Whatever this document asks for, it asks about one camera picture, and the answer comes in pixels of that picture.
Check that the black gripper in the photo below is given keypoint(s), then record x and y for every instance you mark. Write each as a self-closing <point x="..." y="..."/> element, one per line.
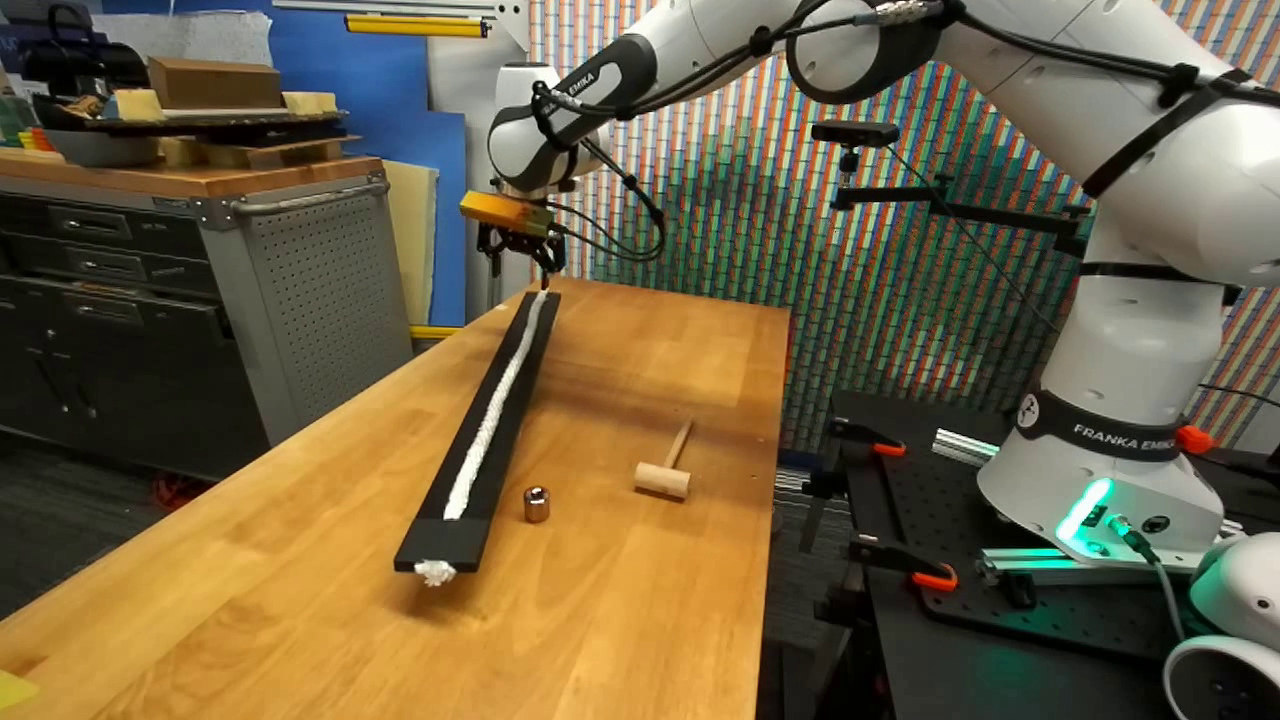
<point x="523" y="249"/>

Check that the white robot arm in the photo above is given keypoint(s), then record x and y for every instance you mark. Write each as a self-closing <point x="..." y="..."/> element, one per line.
<point x="1147" y="333"/>

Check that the long black board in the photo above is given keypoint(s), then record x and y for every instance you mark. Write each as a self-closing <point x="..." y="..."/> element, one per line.
<point x="509" y="427"/>

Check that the small metal cylinder weight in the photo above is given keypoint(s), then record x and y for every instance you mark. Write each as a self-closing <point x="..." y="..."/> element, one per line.
<point x="538" y="501"/>

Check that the small wooden mallet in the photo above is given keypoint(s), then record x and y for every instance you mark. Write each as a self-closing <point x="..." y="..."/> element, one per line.
<point x="661" y="476"/>

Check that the grey perforated tool cabinet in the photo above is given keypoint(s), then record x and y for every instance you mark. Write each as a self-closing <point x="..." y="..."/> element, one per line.
<point x="315" y="307"/>

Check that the yellow bar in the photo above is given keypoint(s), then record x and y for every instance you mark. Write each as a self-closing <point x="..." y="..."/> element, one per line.
<point x="415" y="26"/>

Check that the orange black bar clamp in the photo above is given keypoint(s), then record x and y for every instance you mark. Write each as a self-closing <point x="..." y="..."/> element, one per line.
<point x="896" y="557"/>
<point x="862" y="433"/>
<point x="1194" y="436"/>

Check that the wooden box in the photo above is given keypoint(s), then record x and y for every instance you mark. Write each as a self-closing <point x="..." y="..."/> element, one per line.
<point x="215" y="81"/>

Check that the white VR controller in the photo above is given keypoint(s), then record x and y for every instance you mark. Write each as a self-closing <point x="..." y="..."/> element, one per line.
<point x="1243" y="585"/>

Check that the yellow wrist camera box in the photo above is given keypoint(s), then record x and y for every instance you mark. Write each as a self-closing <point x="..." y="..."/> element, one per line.
<point x="506" y="210"/>

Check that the blue wall panel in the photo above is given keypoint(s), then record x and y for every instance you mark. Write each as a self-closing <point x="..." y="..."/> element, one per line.
<point x="385" y="122"/>

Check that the black camera stand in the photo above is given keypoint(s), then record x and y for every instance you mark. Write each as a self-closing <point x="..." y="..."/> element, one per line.
<point x="933" y="202"/>

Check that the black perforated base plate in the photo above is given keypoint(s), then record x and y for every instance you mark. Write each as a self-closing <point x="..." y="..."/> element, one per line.
<point x="933" y="501"/>

